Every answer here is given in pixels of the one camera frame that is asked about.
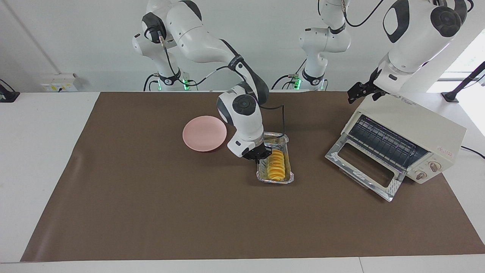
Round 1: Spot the brown table mat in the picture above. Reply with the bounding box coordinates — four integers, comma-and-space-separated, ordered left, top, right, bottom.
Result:
21, 91, 485, 262

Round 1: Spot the black right base cable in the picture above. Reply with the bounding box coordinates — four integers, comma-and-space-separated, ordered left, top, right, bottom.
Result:
143, 72, 164, 92

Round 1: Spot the cream white toaster oven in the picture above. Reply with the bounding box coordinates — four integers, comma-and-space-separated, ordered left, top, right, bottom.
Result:
341, 93, 467, 185

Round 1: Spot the metal wire oven rack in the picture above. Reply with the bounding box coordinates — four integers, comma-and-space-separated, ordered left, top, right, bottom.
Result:
348, 115, 429, 170

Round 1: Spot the black left base cable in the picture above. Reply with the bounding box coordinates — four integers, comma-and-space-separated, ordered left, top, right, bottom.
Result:
271, 59, 308, 91

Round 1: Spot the sliced orange yellow bread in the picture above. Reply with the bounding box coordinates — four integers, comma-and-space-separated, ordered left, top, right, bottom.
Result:
267, 149, 285, 182

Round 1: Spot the black table clamp mount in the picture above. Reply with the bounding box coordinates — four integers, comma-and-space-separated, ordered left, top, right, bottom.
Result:
0, 79, 20, 103

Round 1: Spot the white wall socket box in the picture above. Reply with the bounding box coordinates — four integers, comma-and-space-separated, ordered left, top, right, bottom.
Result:
40, 73, 82, 93

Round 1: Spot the black base cable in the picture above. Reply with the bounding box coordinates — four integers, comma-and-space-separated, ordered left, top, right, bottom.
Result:
271, 59, 308, 91
143, 72, 164, 92

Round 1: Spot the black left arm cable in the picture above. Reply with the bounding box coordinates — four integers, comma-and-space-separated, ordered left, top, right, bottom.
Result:
343, 0, 385, 28

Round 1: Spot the black camera stand pole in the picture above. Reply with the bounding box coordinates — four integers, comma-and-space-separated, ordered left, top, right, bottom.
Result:
441, 61, 485, 104

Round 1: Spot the bright window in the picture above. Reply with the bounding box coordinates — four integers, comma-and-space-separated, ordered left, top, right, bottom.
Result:
427, 28, 485, 93

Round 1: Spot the aluminium foil tray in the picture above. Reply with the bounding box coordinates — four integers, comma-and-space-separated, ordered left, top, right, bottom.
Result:
256, 132, 295, 185

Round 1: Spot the glass oven door metal frame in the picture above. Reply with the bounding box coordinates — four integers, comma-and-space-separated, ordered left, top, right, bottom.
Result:
325, 138, 408, 202

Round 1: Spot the black oven power cord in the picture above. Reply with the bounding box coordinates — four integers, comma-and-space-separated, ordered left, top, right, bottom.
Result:
460, 146, 485, 159

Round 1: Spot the pink round plate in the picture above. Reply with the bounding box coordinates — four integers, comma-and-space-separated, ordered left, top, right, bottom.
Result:
183, 116, 228, 152

